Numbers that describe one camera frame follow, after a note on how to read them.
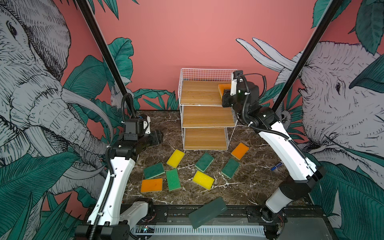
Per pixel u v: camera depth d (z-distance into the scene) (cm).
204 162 92
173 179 85
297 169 42
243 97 45
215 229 74
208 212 73
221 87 73
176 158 93
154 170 88
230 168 90
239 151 98
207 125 80
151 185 82
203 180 85
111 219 37
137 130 54
